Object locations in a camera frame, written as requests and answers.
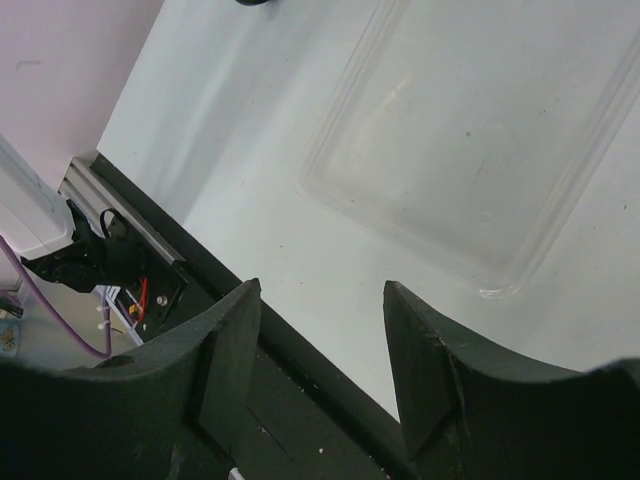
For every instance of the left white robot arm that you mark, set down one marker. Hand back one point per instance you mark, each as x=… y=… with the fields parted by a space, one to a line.
x=52 y=238

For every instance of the clear plastic tray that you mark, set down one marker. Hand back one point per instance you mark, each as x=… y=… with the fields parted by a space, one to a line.
x=466 y=131

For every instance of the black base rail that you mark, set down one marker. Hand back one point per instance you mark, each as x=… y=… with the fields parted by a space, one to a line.
x=263 y=392

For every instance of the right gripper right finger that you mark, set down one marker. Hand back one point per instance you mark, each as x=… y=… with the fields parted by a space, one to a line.
x=470 y=408

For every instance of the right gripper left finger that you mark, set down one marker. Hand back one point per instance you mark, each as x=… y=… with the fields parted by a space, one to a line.
x=127 y=418

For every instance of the dark grey mug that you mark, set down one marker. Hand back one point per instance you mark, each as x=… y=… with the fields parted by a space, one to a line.
x=252 y=2

